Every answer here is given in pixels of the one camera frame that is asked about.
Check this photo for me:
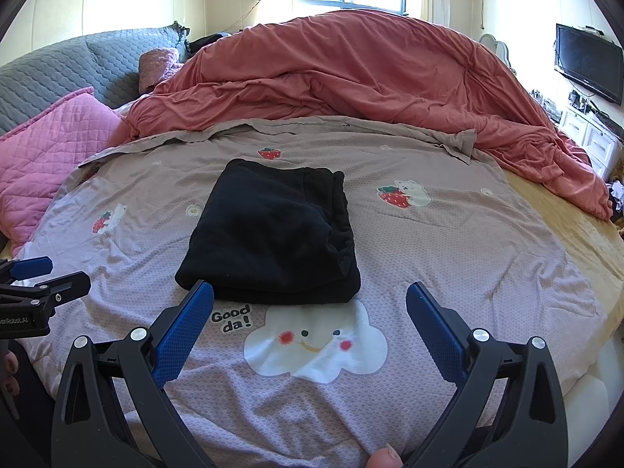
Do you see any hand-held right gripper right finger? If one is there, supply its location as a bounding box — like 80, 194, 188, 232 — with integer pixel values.
406, 281, 569, 468

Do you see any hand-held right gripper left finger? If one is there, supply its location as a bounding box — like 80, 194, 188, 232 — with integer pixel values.
51, 280, 215, 468

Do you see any person's right hand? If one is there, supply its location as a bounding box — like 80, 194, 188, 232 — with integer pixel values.
367, 443, 404, 468

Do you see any mauve quilted pillow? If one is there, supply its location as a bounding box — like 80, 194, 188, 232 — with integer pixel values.
138, 48, 181, 94

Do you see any printed cartoon blanket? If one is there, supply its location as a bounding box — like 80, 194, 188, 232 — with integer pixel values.
19, 116, 610, 468

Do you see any white cabinet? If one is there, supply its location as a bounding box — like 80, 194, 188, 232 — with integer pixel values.
558, 95, 624, 181

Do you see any person's left hand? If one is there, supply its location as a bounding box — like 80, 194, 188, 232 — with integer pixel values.
0, 351, 23, 398

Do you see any black flat television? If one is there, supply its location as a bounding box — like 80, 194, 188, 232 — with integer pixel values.
555, 23, 624, 105

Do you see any pink quilted pillow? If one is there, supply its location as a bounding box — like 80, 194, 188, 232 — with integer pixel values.
0, 87, 125, 249

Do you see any black long-sleeved shirt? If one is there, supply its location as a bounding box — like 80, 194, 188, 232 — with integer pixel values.
174, 158, 362, 305

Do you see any dark clothes bundle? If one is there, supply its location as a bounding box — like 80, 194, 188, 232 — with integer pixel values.
188, 32, 235, 54

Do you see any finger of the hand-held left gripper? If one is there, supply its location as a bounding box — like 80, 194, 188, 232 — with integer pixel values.
0, 271, 92, 310
0, 256, 53, 284

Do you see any white ornate chair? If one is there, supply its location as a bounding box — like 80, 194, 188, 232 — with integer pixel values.
479, 33, 510, 74

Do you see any coral red duvet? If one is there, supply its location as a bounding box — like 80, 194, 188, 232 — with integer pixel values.
107, 10, 615, 220

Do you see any yellow bed sheet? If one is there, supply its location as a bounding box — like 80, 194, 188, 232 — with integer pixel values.
502, 166, 624, 381

